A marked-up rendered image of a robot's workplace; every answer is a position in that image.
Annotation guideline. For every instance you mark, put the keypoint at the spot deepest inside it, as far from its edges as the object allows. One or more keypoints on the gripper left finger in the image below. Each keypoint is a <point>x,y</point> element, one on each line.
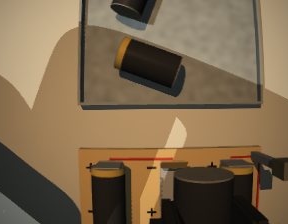
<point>169,213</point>

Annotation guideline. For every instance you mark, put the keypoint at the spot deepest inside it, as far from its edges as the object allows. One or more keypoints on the black battery with copper top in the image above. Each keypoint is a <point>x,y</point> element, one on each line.
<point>203,195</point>
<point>108,195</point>
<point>132,9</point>
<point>243,180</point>
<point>148,62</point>

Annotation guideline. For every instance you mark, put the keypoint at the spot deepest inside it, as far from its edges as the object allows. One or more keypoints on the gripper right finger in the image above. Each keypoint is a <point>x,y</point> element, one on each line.
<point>245,213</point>

